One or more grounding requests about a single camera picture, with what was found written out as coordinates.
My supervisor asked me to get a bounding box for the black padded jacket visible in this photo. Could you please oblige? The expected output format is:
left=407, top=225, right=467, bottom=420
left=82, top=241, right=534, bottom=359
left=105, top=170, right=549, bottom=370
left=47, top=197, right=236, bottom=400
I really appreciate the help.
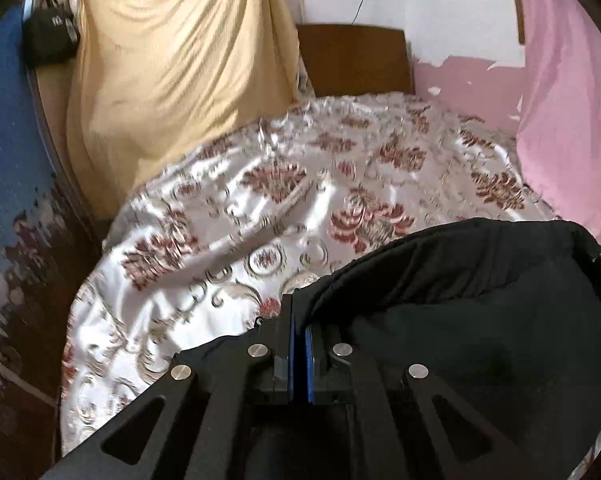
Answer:
left=172, top=218, right=601, bottom=480

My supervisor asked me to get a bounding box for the pink curtain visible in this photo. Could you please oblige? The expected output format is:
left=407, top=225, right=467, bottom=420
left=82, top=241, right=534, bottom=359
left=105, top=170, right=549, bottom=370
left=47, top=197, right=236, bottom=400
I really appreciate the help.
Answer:
left=517, top=0, right=601, bottom=242

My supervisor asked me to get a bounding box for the floral satin bedspread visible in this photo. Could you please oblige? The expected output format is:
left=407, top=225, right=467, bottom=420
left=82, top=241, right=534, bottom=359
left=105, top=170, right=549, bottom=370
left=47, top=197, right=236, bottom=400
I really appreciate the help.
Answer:
left=59, top=91, right=601, bottom=480

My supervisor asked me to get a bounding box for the blue fabric wardrobe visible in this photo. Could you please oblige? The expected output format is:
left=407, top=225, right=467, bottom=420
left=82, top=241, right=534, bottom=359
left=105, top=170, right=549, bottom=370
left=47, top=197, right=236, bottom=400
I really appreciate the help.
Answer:
left=0, top=3, right=96, bottom=479

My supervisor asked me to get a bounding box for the wooden headboard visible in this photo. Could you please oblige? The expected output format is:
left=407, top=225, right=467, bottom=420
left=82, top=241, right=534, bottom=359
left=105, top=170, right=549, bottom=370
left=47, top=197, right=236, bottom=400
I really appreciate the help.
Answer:
left=297, top=24, right=413, bottom=96

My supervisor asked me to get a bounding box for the yellow hanging sheet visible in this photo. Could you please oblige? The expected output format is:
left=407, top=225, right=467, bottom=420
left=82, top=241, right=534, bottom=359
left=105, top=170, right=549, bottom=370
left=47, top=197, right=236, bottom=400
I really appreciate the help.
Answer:
left=66, top=0, right=301, bottom=220

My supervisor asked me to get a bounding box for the black hanging bag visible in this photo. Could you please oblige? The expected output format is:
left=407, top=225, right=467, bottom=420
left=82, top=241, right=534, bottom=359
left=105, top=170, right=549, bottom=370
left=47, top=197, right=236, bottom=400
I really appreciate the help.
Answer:
left=22, top=0, right=80, bottom=67

